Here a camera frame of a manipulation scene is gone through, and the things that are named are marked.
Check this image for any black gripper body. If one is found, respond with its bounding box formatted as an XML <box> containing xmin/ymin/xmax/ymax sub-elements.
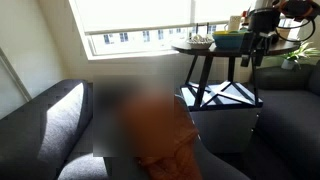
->
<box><xmin>239</xmin><ymin>30</ymin><xmax>280</xmax><ymax>53</ymax></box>

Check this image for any yellow and blue bowl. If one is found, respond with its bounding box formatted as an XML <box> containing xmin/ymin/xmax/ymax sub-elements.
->
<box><xmin>211</xmin><ymin>30</ymin><xmax>248</xmax><ymax>51</ymax></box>

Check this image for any round dark wooden table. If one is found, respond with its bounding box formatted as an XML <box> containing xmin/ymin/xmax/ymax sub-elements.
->
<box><xmin>171</xmin><ymin>36</ymin><xmax>301</xmax><ymax>113</ymax></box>

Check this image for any glass jar with red lid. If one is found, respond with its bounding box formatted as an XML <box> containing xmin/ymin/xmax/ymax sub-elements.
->
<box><xmin>241</xmin><ymin>7</ymin><xmax>251</xmax><ymax>26</ymax></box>

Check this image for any tall white paper cup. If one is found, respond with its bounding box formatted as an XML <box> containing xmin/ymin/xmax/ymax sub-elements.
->
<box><xmin>227</xmin><ymin>15</ymin><xmax>243</xmax><ymax>32</ymax></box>

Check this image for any green potted plant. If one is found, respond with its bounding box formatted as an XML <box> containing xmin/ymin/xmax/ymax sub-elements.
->
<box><xmin>279</xmin><ymin>41</ymin><xmax>320</xmax><ymax>71</ymax></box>

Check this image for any dark grey sofa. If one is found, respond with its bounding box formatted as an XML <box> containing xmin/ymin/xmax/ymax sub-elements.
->
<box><xmin>253</xmin><ymin>59</ymin><xmax>320</xmax><ymax>180</ymax></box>
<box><xmin>0</xmin><ymin>78</ymin><xmax>140</xmax><ymax>180</ymax></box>

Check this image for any white cabinet with blue platform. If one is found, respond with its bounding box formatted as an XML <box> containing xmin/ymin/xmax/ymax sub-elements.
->
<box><xmin>179</xmin><ymin>80</ymin><xmax>265</xmax><ymax>155</ymax></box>

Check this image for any grey chair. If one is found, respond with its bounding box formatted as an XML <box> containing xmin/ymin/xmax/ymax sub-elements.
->
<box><xmin>99</xmin><ymin>94</ymin><xmax>252</xmax><ymax>180</ymax></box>

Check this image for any white roller window blind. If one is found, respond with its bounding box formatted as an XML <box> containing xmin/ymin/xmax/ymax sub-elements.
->
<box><xmin>69</xmin><ymin>0</ymin><xmax>268</xmax><ymax>36</ymax></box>

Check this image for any orange cloth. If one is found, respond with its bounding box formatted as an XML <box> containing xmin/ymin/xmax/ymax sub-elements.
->
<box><xmin>137</xmin><ymin>95</ymin><xmax>203</xmax><ymax>180</ymax></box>

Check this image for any black metal frame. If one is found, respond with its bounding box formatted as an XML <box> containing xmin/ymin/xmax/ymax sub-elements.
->
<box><xmin>194</xmin><ymin>22</ymin><xmax>210</xmax><ymax>35</ymax></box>

